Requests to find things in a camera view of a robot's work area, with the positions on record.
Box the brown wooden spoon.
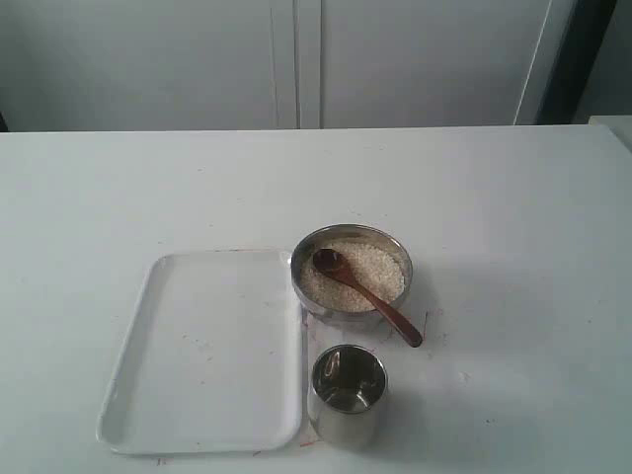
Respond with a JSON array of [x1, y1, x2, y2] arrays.
[[312, 249, 424, 348]]

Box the wide steel rice bowl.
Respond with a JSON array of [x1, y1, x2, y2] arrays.
[[290, 223, 414, 330]]

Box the white rice in bowl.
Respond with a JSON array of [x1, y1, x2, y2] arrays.
[[299, 239, 405, 312]]

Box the steel cup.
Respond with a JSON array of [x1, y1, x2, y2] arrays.
[[307, 344, 389, 449]]

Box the white rectangular plastic tray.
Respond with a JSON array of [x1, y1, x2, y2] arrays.
[[96, 250, 303, 455]]

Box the white cabinet behind table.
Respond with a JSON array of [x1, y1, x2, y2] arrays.
[[1, 1, 575, 131]]

